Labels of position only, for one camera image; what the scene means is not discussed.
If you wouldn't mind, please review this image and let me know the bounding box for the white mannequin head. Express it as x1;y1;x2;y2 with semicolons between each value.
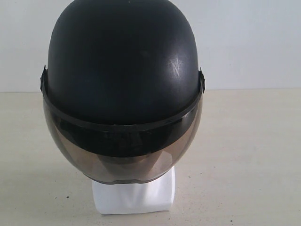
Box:
92;167;176;215

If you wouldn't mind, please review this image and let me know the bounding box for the black helmet with visor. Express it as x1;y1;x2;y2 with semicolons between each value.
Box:
40;0;205;185

